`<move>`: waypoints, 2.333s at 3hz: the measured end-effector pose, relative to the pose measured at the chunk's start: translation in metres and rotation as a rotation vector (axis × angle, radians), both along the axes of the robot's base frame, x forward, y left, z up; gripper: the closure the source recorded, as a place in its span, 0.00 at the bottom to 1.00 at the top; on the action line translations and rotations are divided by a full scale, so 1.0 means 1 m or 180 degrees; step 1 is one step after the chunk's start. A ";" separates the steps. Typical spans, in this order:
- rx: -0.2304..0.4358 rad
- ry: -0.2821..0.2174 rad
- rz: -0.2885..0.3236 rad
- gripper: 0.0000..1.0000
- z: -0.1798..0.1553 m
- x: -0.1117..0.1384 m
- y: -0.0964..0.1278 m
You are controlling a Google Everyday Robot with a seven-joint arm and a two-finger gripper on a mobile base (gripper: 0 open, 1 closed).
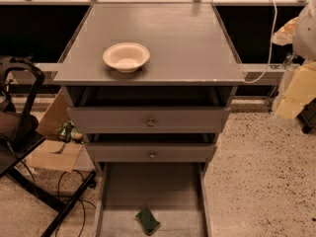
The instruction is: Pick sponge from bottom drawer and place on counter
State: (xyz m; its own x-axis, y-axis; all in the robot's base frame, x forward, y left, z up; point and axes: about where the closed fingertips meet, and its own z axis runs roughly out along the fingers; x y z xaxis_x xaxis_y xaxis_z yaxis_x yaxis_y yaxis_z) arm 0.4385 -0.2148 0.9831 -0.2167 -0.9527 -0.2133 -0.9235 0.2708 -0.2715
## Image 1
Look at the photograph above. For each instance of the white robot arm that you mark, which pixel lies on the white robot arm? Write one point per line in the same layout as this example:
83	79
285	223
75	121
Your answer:
301	90

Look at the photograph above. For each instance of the grey drawer cabinet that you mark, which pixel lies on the grey drawer cabinet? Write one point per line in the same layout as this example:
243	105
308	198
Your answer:
191	63

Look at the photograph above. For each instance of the metal horizontal rail beam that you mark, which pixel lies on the metal horizontal rail beam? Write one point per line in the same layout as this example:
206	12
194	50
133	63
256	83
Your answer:
256	73

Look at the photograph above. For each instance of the top grey drawer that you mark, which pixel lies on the top grey drawer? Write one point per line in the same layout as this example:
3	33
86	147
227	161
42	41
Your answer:
133	119

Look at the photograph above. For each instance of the bottom grey drawer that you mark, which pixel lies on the bottom grey drawer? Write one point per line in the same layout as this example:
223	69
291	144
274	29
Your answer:
174	192

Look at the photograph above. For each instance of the brown cardboard sheet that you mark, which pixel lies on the brown cardboard sheet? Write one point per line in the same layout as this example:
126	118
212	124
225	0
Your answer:
54	154

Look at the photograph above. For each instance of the grey drawer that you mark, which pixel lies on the grey drawer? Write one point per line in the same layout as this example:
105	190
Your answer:
133	119
169	147
174	192

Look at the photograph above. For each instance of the green kitchen sponge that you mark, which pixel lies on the green kitchen sponge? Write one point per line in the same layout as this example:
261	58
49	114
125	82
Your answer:
147	221

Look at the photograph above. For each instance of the middle grey drawer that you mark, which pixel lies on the middle grey drawer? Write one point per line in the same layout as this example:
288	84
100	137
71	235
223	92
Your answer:
169	147

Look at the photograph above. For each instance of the drawer round knob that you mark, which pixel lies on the drawer round knob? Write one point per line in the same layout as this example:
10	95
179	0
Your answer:
151	122
152	155

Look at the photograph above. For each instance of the middle drawer round knob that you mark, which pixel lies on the middle drawer round knob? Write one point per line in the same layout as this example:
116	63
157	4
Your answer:
152	155

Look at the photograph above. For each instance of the black chair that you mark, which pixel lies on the black chair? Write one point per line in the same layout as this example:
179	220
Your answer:
19	137

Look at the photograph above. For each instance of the white paper bowl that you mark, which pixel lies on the white paper bowl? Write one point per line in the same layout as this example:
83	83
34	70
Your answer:
126	57

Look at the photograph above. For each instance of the top drawer round knob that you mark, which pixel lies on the top drawer round knob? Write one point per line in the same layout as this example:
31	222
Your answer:
151	122

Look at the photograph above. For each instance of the diagonal metal strut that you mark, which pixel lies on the diagonal metal strut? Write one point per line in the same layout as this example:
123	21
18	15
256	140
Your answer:
286	72

